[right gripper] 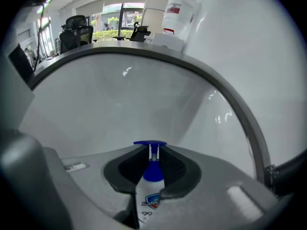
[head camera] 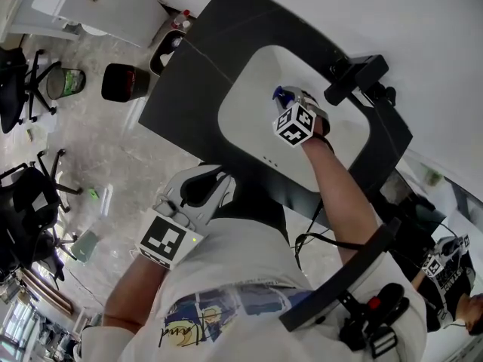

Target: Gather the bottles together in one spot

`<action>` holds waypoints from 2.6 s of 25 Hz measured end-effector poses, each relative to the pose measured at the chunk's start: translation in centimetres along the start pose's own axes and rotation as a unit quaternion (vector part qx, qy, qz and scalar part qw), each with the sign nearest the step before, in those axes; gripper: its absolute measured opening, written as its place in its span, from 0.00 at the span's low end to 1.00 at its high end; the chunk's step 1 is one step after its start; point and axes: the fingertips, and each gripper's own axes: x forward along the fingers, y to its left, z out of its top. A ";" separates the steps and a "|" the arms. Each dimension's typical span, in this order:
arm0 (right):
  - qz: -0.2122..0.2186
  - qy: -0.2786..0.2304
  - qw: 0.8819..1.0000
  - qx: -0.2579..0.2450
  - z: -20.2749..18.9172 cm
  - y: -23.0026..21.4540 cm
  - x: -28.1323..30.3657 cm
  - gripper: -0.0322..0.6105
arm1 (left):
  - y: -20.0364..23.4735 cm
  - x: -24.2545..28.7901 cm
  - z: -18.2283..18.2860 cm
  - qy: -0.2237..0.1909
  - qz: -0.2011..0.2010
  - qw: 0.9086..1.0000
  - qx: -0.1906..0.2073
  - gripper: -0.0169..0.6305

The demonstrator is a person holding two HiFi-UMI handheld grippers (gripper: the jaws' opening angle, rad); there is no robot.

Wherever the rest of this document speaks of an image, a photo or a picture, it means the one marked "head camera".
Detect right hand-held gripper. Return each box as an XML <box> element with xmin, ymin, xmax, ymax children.
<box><xmin>272</xmin><ymin>87</ymin><xmax>329</xmax><ymax>149</ymax></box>

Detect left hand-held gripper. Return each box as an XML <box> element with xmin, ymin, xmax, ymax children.
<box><xmin>134</xmin><ymin>164</ymin><xmax>237</xmax><ymax>271</ymax></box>

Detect blue and white bottle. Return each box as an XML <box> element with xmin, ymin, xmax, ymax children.
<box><xmin>271</xmin><ymin>84</ymin><xmax>299</xmax><ymax>109</ymax></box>

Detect person's left forearm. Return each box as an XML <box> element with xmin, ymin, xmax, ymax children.
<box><xmin>102</xmin><ymin>254</ymin><xmax>171</xmax><ymax>330</ymax></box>

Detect person's right forearm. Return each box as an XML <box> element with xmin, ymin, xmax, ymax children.
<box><xmin>300</xmin><ymin>137</ymin><xmax>382</xmax><ymax>275</ymax></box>

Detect white sink basin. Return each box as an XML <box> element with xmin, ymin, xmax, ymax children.
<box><xmin>217</xmin><ymin>44</ymin><xmax>372</xmax><ymax>194</ymax></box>

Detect person's black trousers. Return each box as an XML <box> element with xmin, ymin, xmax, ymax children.
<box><xmin>203</xmin><ymin>162</ymin><xmax>290</xmax><ymax>241</ymax></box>

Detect black faucet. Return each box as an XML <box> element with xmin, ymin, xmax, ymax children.
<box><xmin>324</xmin><ymin>54</ymin><xmax>389</xmax><ymax>107</ymax></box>

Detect person's white printed shirt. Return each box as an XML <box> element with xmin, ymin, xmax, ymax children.
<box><xmin>77</xmin><ymin>216</ymin><xmax>427</xmax><ymax>362</ymax></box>

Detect black sink vanity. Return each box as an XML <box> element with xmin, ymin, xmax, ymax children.
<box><xmin>138</xmin><ymin>0</ymin><xmax>414</xmax><ymax>228</ymax></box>

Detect grey-green dustpan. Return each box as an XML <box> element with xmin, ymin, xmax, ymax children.
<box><xmin>71</xmin><ymin>230</ymin><xmax>98</xmax><ymax>264</ymax></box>

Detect black trash bin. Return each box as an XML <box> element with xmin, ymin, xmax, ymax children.
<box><xmin>101</xmin><ymin>63</ymin><xmax>151</xmax><ymax>103</ymax></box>

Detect beige bin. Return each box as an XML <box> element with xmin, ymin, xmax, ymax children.
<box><xmin>149</xmin><ymin>30</ymin><xmax>186</xmax><ymax>77</ymax></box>

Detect red-capped bottle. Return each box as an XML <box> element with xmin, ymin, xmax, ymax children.
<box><xmin>171</xmin><ymin>9</ymin><xmax>192</xmax><ymax>29</ymax></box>

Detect green bottle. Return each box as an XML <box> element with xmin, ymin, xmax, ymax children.
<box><xmin>424</xmin><ymin>167</ymin><xmax>445</xmax><ymax>186</ymax></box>

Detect black chest-mounted tablet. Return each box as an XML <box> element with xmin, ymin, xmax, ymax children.
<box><xmin>278</xmin><ymin>216</ymin><xmax>401</xmax><ymax>333</ymax></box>

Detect mesh wastebasket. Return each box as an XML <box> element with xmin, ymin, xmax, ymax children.
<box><xmin>46</xmin><ymin>67</ymin><xmax>87</xmax><ymax>101</ymax></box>

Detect white water dispenser cabinet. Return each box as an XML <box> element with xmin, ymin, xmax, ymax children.
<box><xmin>32</xmin><ymin>0</ymin><xmax>169</xmax><ymax>48</ymax></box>

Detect white shelf unit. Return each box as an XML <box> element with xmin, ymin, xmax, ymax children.
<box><xmin>0</xmin><ymin>0</ymin><xmax>82</xmax><ymax>43</ymax></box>

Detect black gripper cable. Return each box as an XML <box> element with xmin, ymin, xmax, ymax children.
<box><xmin>292</xmin><ymin>198</ymin><xmax>367</xmax><ymax>271</ymax></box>

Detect black chest mount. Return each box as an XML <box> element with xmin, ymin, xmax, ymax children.
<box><xmin>339</xmin><ymin>283</ymin><xmax>411</xmax><ymax>360</ymax></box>

